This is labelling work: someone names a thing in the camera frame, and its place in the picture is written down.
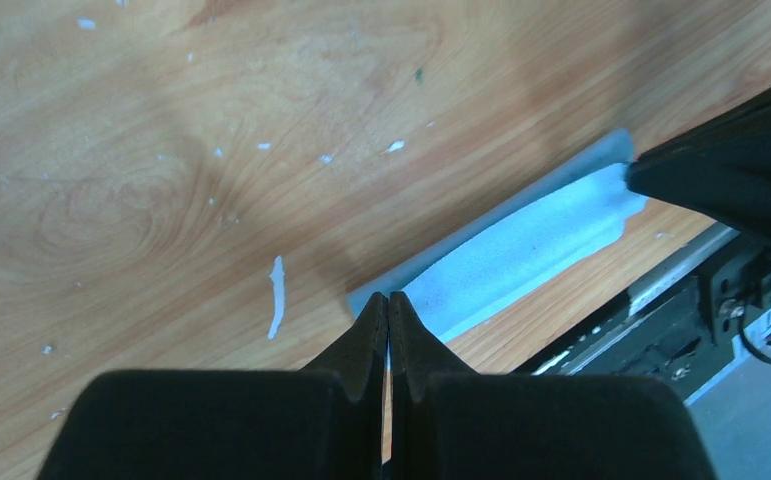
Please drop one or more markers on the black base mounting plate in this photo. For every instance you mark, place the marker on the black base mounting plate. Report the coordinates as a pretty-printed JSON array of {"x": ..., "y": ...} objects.
[{"x": 690, "y": 321}]

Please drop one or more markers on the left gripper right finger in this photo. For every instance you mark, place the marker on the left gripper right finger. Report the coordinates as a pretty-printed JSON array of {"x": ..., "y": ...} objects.
[{"x": 452, "y": 422}]

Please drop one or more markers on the light blue cleaning cloth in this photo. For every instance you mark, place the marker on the light blue cleaning cloth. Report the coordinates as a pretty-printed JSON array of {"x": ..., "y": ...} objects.
[{"x": 569, "y": 214}]

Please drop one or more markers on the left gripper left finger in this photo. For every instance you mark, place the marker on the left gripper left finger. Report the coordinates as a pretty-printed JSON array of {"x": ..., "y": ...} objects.
[{"x": 323, "y": 421}]

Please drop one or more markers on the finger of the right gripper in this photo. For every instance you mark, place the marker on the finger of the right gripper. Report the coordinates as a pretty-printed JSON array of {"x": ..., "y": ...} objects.
[{"x": 721, "y": 169}]

